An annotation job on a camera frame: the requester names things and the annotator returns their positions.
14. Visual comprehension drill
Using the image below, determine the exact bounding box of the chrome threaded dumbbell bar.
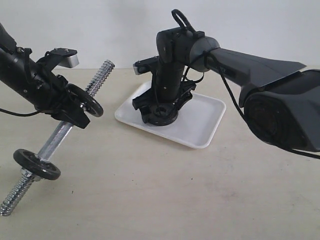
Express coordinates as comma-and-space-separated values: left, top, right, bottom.
0, 59, 115, 216

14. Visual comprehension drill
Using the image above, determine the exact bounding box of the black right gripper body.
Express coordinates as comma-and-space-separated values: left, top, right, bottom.
148, 62, 185, 105

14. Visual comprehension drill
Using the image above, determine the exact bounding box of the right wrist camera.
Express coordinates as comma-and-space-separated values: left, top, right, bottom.
133, 55, 159, 75

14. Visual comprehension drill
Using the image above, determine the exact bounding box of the chrome star collar nut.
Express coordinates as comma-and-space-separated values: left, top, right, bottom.
20, 168, 42, 182

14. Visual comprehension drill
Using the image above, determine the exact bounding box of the black weight plate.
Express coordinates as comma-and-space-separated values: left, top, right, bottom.
66, 83, 104, 118
140, 103, 178, 126
13, 148, 61, 181

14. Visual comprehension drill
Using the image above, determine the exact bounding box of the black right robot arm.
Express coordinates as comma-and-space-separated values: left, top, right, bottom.
132, 27, 320, 152

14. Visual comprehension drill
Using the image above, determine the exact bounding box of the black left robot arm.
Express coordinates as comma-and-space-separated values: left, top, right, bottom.
0, 26, 90, 129

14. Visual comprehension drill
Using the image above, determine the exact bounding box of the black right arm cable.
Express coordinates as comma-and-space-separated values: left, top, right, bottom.
149, 9, 320, 159

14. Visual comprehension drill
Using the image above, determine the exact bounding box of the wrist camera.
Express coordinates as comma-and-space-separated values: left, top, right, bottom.
133, 55, 159, 75
36, 48, 79, 71

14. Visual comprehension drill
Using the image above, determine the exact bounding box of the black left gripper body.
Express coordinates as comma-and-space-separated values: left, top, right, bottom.
17, 62, 75, 117

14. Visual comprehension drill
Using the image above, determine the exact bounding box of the white plastic tray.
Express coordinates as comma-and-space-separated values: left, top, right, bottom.
114, 81, 227, 149

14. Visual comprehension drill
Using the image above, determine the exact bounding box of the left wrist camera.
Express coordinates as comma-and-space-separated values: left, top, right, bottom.
36, 48, 79, 71

